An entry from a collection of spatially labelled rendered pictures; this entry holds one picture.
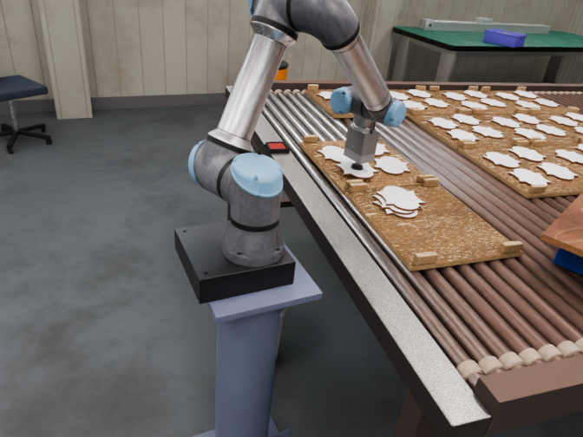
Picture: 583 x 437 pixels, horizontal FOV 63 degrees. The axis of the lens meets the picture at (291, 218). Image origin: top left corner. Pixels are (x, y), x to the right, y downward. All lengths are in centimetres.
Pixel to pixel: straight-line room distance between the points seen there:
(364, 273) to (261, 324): 29
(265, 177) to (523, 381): 64
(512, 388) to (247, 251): 60
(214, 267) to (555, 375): 72
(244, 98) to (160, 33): 395
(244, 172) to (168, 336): 138
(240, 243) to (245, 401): 51
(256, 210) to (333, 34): 42
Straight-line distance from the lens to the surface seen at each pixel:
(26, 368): 230
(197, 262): 113
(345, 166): 163
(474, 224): 149
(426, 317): 111
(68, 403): 213
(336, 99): 143
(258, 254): 110
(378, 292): 114
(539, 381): 102
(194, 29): 514
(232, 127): 115
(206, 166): 115
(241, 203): 106
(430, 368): 100
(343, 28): 112
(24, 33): 498
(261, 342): 127
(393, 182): 163
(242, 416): 148
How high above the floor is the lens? 160
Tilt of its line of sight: 30 degrees down
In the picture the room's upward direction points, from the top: 6 degrees clockwise
